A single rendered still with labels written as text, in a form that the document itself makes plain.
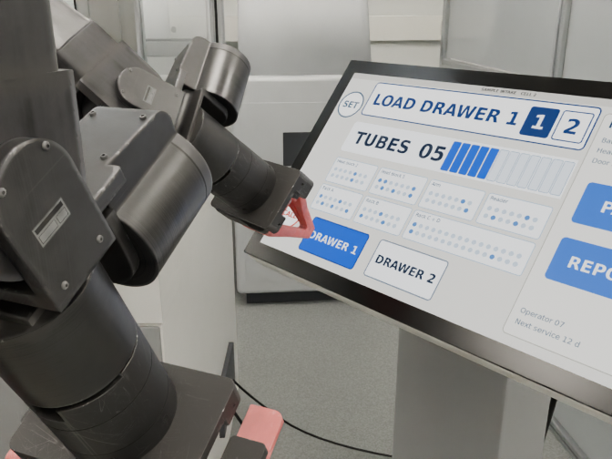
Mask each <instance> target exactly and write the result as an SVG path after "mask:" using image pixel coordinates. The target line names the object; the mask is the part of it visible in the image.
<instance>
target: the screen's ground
mask: <svg viewBox="0 0 612 459"><path fill-rule="evenodd" d="M377 82H384V83H392V84H400V85H408V86H417V87H431V88H440V89H448V90H456V91H464V92H473V93H480V94H488V95H497V96H505V97H520V98H528V99H536V100H544V101H553V102H560V103H568V104H577V105H585V106H593V107H603V108H604V109H603V111H602V113H601V116H600V118H599V120H598V121H597V124H596V126H595V128H594V130H593V132H592V134H591V136H590V138H589V140H588V142H587V144H586V147H585V149H584V151H583V152H582V151H576V150H571V149H565V148H555V147H549V146H544V145H538V144H533V143H527V142H522V141H516V140H511V139H505V138H495V137H488V136H483V135H477V134H472V133H466V132H461V131H455V130H450V129H444V128H438V127H428V126H423V125H417V124H412V123H406V122H401V121H395V120H390V119H384V118H378V117H368V116H363V115H360V113H361V112H362V109H363V107H364V105H365V103H366V102H367V100H368V98H369V97H367V99H366V101H365V103H364V105H363V106H362V109H361V111H360V113H359V115H358V116H357V118H356V119H355V120H351V119H347V118H341V117H332V114H333V112H334V110H335V109H336V108H335V109H334V110H333V112H332V114H331V116H330V118H329V120H328V122H327V123H326V125H325V127H324V129H323V131H322V132H321V134H320V136H319V138H318V139H317V141H316V143H315V145H314V146H313V148H312V150H311V153H310V154H309V156H308V157H307V159H306V161H305V162H304V164H303V166H302V168H301V170H300V171H301V172H302V173H304V174H305V175H306V176H307V177H308V178H309V179H311V180H312V181H313V187H312V189H311V192H310V193H309V195H308V197H307V198H306V201H307V202H308V203H309V205H308V207H309V206H310V204H311V201H312V200H313V198H314V196H315V194H316V192H317V191H318V189H319V187H320V185H321V183H322V182H323V180H324V178H325V176H326V174H327V173H328V171H329V169H330V167H331V165H332V163H333V161H334V160H335V158H336V156H337V155H339V156H343V157H346V158H354V159H358V160H362V161H366V162H370V163H373V164H378V165H382V166H385V167H390V168H397V169H400V170H405V171H409V172H412V173H416V174H421V175H425V176H428V177H433V178H437V179H443V180H448V181H452V182H455V183H460V184H464V185H467V186H471V187H476V188H480V189H487V190H491V191H494V192H498V193H503V194H506V195H510V196H515V197H518V198H522V199H530V200H533V201H537V202H542V203H545V204H549V205H553V206H556V209H555V211H554V213H553V215H552V217H551V219H550V221H549V223H548V225H547V227H546V230H545V232H544V234H543V236H542V238H541V240H540V241H539V243H538V245H537V248H536V250H535V253H534V255H533V257H532V259H531V260H530V262H529V264H528V266H527V268H526V270H525V274H524V276H523V278H522V279H519V278H517V277H514V276H511V275H508V274H505V273H502V272H500V271H497V270H492V269H489V268H486V267H484V266H481V265H478V264H475V263H472V262H470V261H467V260H462V259H459V258H456V257H454V256H451V255H448V254H445V253H442V252H440V251H437V250H432V249H429V248H426V247H424V246H421V245H418V244H415V243H412V242H410V241H407V240H401V239H398V238H395V237H393V236H390V235H387V234H384V233H381V232H379V231H376V230H373V229H368V228H365V227H363V226H360V225H357V224H354V223H351V222H349V221H346V220H343V219H338V218H335V217H333V216H330V215H327V214H324V213H321V212H319V211H316V210H313V209H308V210H309V212H310V214H311V219H313V218H314V216H318V217H321V218H324V219H327V220H330V221H333V222H336V223H339V224H342V225H344V226H347V227H350V228H353V229H356V230H360V231H363V232H366V233H369V234H372V235H371V237H370V238H369V240H368V242H367V243H366V245H365V247H364V249H363V251H362V254H361V256H360V258H359V259H358V260H357V262H356V264H355V266H354V268H353V270H352V271H351V270H347V269H345V268H343V267H341V266H338V265H336V264H333V263H331V262H328V261H327V260H323V259H320V258H318V257H315V256H313V255H311V254H309V253H307V252H304V251H302V250H298V249H297V248H298V246H299V244H300V242H301V240H302V238H292V237H268V236H265V235H264V236H263V238H262V239H261V241H260V242H261V243H264V244H266V245H268V246H271V247H273V248H274V249H277V250H281V251H283V252H285V253H288V254H290V255H292V256H294V257H296V258H299V259H301V260H305V261H307V262H309V263H311V264H314V265H316V266H318V267H321V268H323V269H325V270H328V271H331V272H333V273H335V274H338V275H340V276H343V277H344V278H346V279H349V280H351V281H355V282H357V283H360V284H361V285H364V286H366V287H368V288H371V289H373V290H376V291H378V292H381V293H383V294H386V295H388V296H390V297H393V298H395V299H396V300H399V301H403V302H405V303H407V304H410V305H412V306H414V307H416V308H418V309H421V310H423V311H427V312H429V313H431V314H433V315H436V316H438V317H440V318H443V319H445V320H448V321H450V322H453V323H455V324H457V325H460V326H462V327H465V328H466V329H468V330H471V331H473V332H477V333H479V334H482V335H484V336H486V337H488V338H490V339H493V340H495V341H498V342H501V343H503V344H505V345H508V346H510V347H512V348H515V349H517V350H518V351H521V352H525V353H527V354H529V355H532V356H534V357H536V358H538V359H540V360H543V361H545V362H549V363H551V364H554V365H555V366H558V367H560V368H562V369H565V370H567V371H570V372H572V373H575V374H577V375H579V376H582V377H584V378H587V379H588V380H590V381H593V382H595V383H599V384H601V385H604V386H606V387H608V388H610V389H612V300H610V299H607V298H604V297H601V296H598V295H596V294H593V293H590V292H587V291H582V290H579V289H576V288H573V287H570V286H567V285H565V284H562V283H558V282H555V281H552V280H548V279H545V278H543V276H544V274H545V272H546V269H547V267H548V265H549V263H550V261H551V259H552V257H553V255H554V253H555V251H556V248H557V246H558V244H559V242H560V240H561V239H562V236H566V237H569V238H572V239H576V240H582V241H585V242H589V243H593V244H596V245H599V246H603V247H607V248H610V249H612V232H609V231H605V230H601V229H595V228H591V227H588V226H584V225H580V224H576V223H573V222H569V221H570V220H571V217H572V215H573V213H574V211H575V209H576V206H577V204H578V202H579V200H580V199H581V196H582V194H583V192H584V190H585V188H586V186H587V183H588V181H592V182H596V183H601V184H606V185H610V186H612V99H605V98H596V97H580V96H570V95H562V94H553V93H544V92H535V91H526V90H517V89H509V88H500V87H483V86H474V85H466V84H456V83H447V82H439V81H430V80H422V79H412V78H403V77H395V76H377V75H369V74H360V73H354V75H353V77H352V79H351V81H350V83H349V85H348V86H347V87H346V89H350V90H358V91H364V92H371V93H372V91H373V89H374V87H375V86H376V84H377ZM346 89H345V91H346ZM345 91H344V92H343V94H344V93H345ZM371 93H370V94H371ZM343 94H342V96H343ZM369 96H370V95H369ZM341 99H342V97H341ZM341 99H340V100H339V102H340V101H341ZM339 102H338V104H339ZM338 104H337V106H338ZM337 106H336V107H337ZM426 134H431V135H436V136H441V137H447V138H456V139H461V140H466V141H472V142H477V143H482V144H487V145H493V146H498V147H503V148H513V149H518V150H523V151H529V152H534V153H539V154H545V155H549V156H555V157H560V158H570V159H575V160H578V162H577V164H576V168H575V170H574V172H573V174H572V176H571V178H570V180H569V181H568V183H567V185H566V188H565V190H564V192H563V195H562V197H561V199H556V198H552V197H548V196H544V195H539V194H535V193H531V192H527V191H522V190H519V189H511V188H508V187H503V186H499V185H495V184H491V183H486V182H483V181H478V180H474V179H470V178H463V177H458V176H455V175H450V174H446V173H442V172H438V171H433V170H430V169H426V168H418V167H414V166H410V165H411V163H412V161H413V158H414V156H415V154H416V153H417V151H418V149H419V147H420V146H421V144H422V142H423V139H424V138H425V136H426ZM381 238H383V239H386V240H389V241H392V242H395V243H398V244H401V245H404V246H406V247H409V248H412V249H415V250H419V251H422V252H425V253H428V254H431V255H434V256H436V257H439V258H442V259H444V260H449V261H451V262H450V264H449V266H448V268H447V270H446V272H445V274H444V276H443V278H442V280H441V282H440V284H439V286H438V288H437V290H436V292H435V294H434V296H433V298H432V300H431V302H428V301H424V300H422V299H419V298H417V297H414V296H413V295H411V294H408V293H406V292H403V291H399V290H397V289H395V288H393V287H390V286H388V285H385V284H383V283H380V282H379V281H376V280H372V279H370V278H367V277H365V276H362V273H363V271H364V269H365V268H366V266H367V264H368V262H369V260H370V258H371V256H372V254H373V252H374V251H375V249H376V247H377V245H378V243H379V241H380V239H381Z"/></svg>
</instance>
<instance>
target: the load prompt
mask: <svg viewBox="0 0 612 459"><path fill-rule="evenodd" d="M603 109H604V108H603V107H593V106H585V105H577V104H568V103H560V102H553V101H544V100H536V99H528V98H520V97H505V96H497V95H488V94H480V93H473V92H464V91H456V90H448V89H440V88H431V87H417V86H408V85H400V84H392V83H384V82H377V84H376V86H375V87H374V89H373V91H372V93H371V94H370V96H369V98H368V100H367V102H366V103H365V105H364V107H363V109H362V112H361V113H360V115H363V116H368V117H378V118H384V119H390V120H395V121H401V122H406V123H412V124H417V125H423V126H428V127H434V128H444V129H450V130H455V131H461V132H466V133H472V134H477V135H483V136H488V137H495V138H505V139H511V140H516V141H522V142H527V143H533V144H538V145H544V146H549V147H555V148H565V149H571V150H576V151H582V152H583V151H584V149H585V147H586V145H587V142H588V140H589V138H590V136H591V134H592V132H593V130H594V128H595V126H596V124H597V122H598V120H599V118H600V116H601V113H602V111H603Z"/></svg>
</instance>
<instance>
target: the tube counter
mask: <svg viewBox="0 0 612 459"><path fill-rule="evenodd" d="M577 162H578V160H575V159H570V158H560V157H555V156H549V155H545V154H539V153H534V152H529V151H523V150H518V149H513V148H503V147H498V146H493V145H487V144H482V143H477V142H472V141H466V140H461V139H456V138H447V137H441V136H436V135H431V134H426V136H425V138H424V139H423V142H422V144H421V146H420V147H419V149H418V151H417V153H416V154H415V156H414V158H413V161H412V163H411V165H410V166H414V167H418V168H426V169H430V170H433V171H438V172H442V173H446V174H450V175H455V176H458V177H463V178H467V179H474V180H478V181H483V182H486V183H491V184H495V185H499V186H503V187H508V188H511V189H519V190H522V191H527V192H531V193H535V194H539V195H544V196H548V197H552V198H556V199H561V197H562V195H563V192H564V190H565V188H566V185H567V183H568V181H569V180H570V178H571V176H572V174H573V172H574V170H575V168H576V164H577Z"/></svg>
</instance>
